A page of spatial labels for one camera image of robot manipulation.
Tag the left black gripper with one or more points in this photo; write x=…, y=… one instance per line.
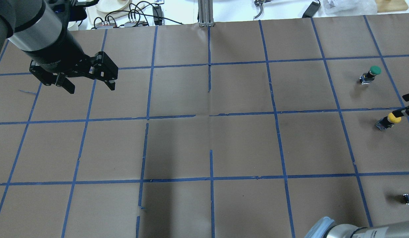
x=57, y=51

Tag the yellow push button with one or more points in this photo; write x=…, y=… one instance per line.
x=387, y=122

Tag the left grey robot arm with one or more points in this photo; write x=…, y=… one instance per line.
x=39, y=28

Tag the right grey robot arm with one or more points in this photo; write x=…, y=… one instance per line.
x=255, y=157

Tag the green push button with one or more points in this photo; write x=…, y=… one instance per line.
x=369, y=77

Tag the beige tray with plate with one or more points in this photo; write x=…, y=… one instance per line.
x=103, y=7

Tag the wooden board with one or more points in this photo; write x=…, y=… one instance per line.
x=387, y=6

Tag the black power adapter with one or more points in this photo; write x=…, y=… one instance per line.
x=157, y=15

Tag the black charger brick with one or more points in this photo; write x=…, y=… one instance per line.
x=312, y=9

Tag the metal pliers tool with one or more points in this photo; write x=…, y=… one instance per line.
x=260, y=6

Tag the aluminium frame post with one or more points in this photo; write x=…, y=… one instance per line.
x=205, y=13

